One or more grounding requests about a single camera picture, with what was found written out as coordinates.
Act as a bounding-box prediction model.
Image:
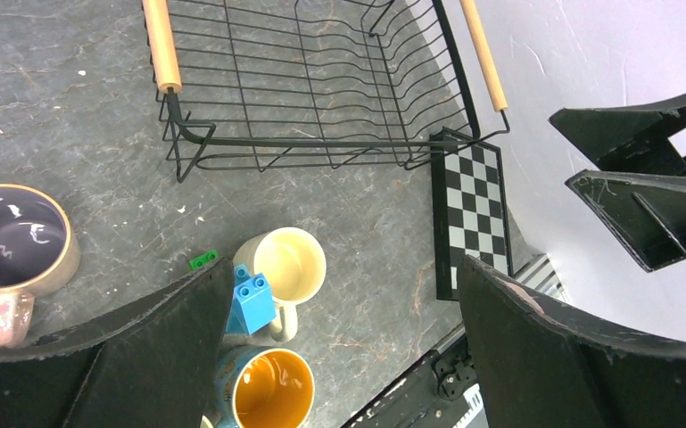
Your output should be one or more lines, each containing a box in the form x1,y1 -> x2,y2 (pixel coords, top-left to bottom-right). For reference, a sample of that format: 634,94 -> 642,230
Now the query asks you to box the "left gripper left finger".
0,258 -> 234,427

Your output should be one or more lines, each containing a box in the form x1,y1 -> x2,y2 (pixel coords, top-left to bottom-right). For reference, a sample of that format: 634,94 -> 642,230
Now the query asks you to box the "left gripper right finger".
456,256 -> 686,427

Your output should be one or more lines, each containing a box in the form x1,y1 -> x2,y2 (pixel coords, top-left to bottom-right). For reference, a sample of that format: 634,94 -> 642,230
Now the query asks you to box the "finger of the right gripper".
566,170 -> 686,272
549,94 -> 686,177

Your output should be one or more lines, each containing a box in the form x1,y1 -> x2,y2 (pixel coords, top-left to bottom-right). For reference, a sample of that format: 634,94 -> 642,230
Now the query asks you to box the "blue mug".
213,345 -> 316,427

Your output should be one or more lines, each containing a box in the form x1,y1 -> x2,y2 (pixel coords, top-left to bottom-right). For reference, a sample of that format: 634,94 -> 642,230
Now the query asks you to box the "cream cup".
233,227 -> 327,342

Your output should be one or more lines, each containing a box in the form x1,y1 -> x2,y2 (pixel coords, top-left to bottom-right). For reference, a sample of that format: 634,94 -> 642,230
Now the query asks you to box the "pink mug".
0,184 -> 81,348

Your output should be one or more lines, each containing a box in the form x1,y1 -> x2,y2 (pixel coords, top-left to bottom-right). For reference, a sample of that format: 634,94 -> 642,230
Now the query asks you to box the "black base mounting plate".
343,325 -> 487,427

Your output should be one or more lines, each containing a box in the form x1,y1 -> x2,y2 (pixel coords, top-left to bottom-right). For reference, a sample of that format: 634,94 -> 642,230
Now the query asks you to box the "toy block structure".
187,249 -> 278,338

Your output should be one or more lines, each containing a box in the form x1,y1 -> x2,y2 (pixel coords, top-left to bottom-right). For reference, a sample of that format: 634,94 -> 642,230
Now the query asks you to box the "checkerboard calibration board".
430,128 -> 513,301

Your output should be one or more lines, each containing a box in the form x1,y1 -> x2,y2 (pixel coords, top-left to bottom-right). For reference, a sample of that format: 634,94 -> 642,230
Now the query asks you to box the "slotted cable duct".
453,383 -> 484,428

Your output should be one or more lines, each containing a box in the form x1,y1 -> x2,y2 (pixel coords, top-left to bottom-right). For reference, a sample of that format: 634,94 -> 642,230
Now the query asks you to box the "black wire dish rack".
141,1 -> 492,182

